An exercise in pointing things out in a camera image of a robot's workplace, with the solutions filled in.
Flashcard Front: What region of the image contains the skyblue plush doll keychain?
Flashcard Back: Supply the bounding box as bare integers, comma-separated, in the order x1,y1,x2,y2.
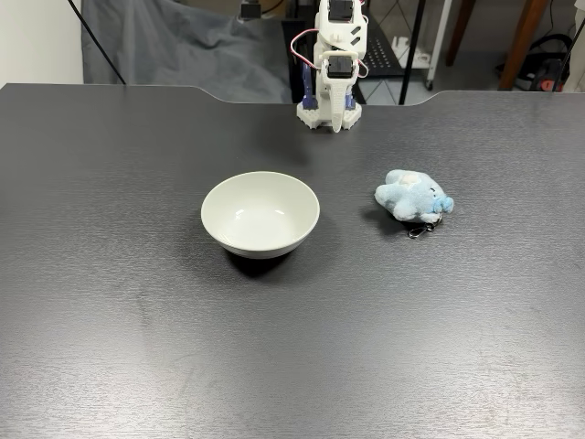
374,168,456,240

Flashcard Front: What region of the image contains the white ceramic bowl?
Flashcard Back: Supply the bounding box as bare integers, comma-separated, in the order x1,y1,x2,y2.
200,171,321,261

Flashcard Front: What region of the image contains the black perforated metal rack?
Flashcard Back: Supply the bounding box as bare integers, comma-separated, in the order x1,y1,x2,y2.
281,0,425,107

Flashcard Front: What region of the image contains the white wheeled cart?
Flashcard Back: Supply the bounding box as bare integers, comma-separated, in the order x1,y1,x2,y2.
391,0,454,91

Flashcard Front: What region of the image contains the slim wooden leg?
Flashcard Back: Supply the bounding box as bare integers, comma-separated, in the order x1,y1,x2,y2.
445,0,473,68

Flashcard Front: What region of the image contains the thick wooden leg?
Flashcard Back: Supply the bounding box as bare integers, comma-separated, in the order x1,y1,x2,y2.
497,0,548,91

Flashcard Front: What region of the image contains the black red vacuum cleaner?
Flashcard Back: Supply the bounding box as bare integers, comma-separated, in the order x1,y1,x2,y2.
495,31,585,93

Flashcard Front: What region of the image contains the thin black pole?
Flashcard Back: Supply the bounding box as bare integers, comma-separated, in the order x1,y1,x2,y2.
67,0,128,85

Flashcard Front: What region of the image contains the white red servo cable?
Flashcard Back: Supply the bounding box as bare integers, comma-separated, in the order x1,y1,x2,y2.
290,28,322,70

